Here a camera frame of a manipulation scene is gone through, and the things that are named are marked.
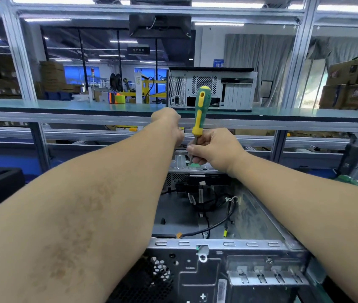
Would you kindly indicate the person's left hand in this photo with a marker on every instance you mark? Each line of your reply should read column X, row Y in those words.
column 166, row 121

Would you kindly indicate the person's right hand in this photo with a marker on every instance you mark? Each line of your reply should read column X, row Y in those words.
column 217, row 148

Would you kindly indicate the person's right thumb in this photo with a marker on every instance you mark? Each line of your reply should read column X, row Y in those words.
column 194, row 153

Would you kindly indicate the person's right forearm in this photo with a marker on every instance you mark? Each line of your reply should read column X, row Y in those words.
column 308, row 217

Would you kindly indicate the person's left forearm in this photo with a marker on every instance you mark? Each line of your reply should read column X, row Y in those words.
column 71, row 214

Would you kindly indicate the white computer case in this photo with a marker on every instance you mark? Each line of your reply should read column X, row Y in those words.
column 210, row 89

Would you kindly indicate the open grey computer case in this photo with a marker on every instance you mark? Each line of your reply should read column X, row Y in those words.
column 217, row 249

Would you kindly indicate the black hanging sign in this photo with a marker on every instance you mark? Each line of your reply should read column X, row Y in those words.
column 138, row 50

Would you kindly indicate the grey curtain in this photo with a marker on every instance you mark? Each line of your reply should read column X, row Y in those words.
column 289, row 67

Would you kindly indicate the blue storage bin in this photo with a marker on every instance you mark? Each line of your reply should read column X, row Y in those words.
column 58, row 95

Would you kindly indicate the green circuit board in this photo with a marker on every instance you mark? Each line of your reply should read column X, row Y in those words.
column 351, row 180

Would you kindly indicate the brown cardboard boxes pile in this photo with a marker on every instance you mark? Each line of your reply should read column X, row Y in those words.
column 54, row 77

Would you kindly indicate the stack of cardboard boxes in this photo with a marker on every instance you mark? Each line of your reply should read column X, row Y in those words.
column 344, row 83

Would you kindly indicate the aluminium workstation frame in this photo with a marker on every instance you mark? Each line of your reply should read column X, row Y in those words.
column 179, row 123

